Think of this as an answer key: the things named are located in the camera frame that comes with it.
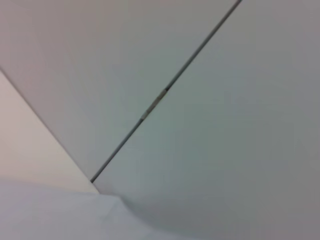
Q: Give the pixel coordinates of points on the clear document bag red zip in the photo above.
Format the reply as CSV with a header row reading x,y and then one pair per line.
x,y
62,215

